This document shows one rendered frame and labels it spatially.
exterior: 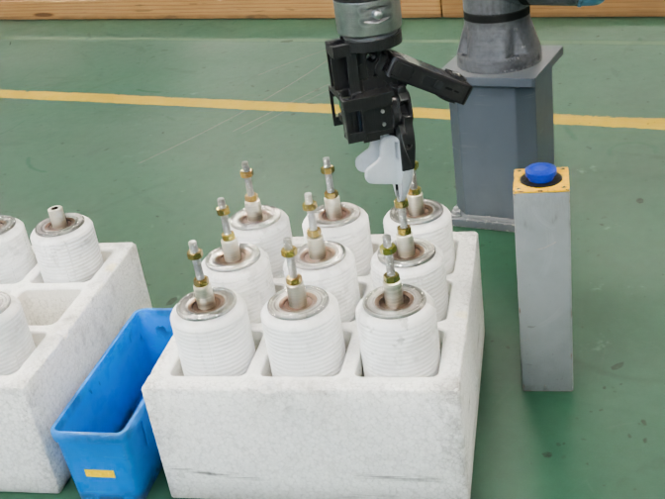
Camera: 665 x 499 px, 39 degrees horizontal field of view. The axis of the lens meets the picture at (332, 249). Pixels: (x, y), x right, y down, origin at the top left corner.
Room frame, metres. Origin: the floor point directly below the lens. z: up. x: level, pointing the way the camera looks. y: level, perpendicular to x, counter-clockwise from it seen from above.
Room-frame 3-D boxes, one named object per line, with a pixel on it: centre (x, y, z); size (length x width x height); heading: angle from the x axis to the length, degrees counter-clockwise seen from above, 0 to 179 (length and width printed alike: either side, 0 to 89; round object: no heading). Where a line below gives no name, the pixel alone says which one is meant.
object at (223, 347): (1.01, 0.16, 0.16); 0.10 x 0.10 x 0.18
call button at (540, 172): (1.10, -0.28, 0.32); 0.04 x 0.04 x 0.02
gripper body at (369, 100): (1.06, -0.07, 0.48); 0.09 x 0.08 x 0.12; 101
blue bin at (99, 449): (1.11, 0.30, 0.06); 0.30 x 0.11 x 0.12; 164
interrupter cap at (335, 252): (1.10, 0.02, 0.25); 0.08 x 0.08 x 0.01
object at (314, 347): (0.98, 0.05, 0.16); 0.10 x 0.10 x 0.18
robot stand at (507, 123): (1.65, -0.35, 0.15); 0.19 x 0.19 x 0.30; 59
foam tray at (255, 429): (1.10, 0.02, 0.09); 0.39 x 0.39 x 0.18; 75
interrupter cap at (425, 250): (1.07, -0.09, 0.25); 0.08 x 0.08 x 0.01
